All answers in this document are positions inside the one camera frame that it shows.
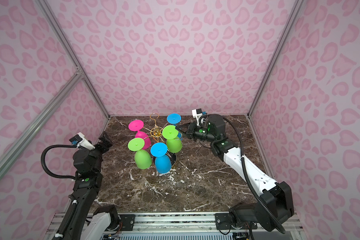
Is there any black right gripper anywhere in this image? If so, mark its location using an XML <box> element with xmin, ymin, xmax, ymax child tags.
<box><xmin>176</xmin><ymin>121</ymin><xmax>218</xmax><ymax>143</ymax></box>

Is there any green wine glass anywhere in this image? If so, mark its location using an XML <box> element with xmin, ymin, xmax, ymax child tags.
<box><xmin>128</xmin><ymin>138</ymin><xmax>152</xmax><ymax>170</ymax></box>
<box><xmin>162</xmin><ymin>125</ymin><xmax>183</xmax><ymax>153</ymax></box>

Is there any blue wine glass front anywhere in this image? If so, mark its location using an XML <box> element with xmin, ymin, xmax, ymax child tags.
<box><xmin>151</xmin><ymin>143</ymin><xmax>172</xmax><ymax>174</ymax></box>

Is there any blue wine glass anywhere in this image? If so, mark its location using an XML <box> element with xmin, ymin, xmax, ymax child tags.
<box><xmin>151</xmin><ymin>143</ymin><xmax>172</xmax><ymax>174</ymax></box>
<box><xmin>163</xmin><ymin>114</ymin><xmax>182</xmax><ymax>140</ymax></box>

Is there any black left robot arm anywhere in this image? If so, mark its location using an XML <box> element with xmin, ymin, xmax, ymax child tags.
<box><xmin>53</xmin><ymin>132</ymin><xmax>113</xmax><ymax>240</ymax></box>

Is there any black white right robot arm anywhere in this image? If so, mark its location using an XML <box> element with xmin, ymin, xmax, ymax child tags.
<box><xmin>176</xmin><ymin>114</ymin><xmax>295</xmax><ymax>234</ymax></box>

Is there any blue wine glass back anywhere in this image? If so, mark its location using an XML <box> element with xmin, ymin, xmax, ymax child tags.
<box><xmin>163</xmin><ymin>114</ymin><xmax>182</xmax><ymax>140</ymax></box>

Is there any magenta plastic wine glass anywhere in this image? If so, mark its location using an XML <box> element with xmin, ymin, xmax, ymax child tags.
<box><xmin>129</xmin><ymin>120</ymin><xmax>151</xmax><ymax>150</ymax></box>

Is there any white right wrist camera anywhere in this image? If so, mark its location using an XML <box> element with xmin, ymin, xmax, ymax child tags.
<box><xmin>192</xmin><ymin>109</ymin><xmax>207</xmax><ymax>121</ymax></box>

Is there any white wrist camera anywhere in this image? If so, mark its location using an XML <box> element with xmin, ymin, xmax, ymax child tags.
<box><xmin>69</xmin><ymin>132</ymin><xmax>95</xmax><ymax>150</ymax></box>
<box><xmin>192</xmin><ymin>109</ymin><xmax>207</xmax><ymax>121</ymax></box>

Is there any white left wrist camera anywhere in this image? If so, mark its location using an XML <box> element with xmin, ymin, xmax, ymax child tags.
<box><xmin>69</xmin><ymin>132</ymin><xmax>95</xmax><ymax>150</ymax></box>

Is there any gold wire glass rack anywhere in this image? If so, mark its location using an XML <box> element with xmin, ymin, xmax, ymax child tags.
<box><xmin>149</xmin><ymin>113</ymin><xmax>177</xmax><ymax>169</ymax></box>

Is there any aluminium diagonal frame bar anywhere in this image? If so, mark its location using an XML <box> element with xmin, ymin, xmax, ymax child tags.
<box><xmin>0</xmin><ymin>71</ymin><xmax>83</xmax><ymax>181</ymax></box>

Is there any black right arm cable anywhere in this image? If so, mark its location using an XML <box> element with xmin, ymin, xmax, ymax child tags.
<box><xmin>221</xmin><ymin>116</ymin><xmax>286</xmax><ymax>235</ymax></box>

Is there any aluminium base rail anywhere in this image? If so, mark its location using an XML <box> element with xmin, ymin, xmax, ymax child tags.
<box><xmin>42</xmin><ymin>212</ymin><xmax>308</xmax><ymax>240</ymax></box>

